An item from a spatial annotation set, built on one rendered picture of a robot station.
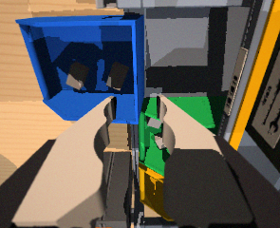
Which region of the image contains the green open bin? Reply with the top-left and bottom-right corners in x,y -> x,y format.
138,96 -> 227,176

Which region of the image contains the blue bin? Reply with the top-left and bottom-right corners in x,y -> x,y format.
15,14 -> 144,124

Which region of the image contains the yellow open bin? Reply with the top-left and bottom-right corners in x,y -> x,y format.
139,162 -> 172,220

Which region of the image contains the orange flat bar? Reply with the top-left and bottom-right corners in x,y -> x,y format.
228,0 -> 280,150

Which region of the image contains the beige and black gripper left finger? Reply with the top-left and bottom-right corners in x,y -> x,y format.
0,96 -> 117,228

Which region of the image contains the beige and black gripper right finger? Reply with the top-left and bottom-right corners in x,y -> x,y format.
157,95 -> 280,228

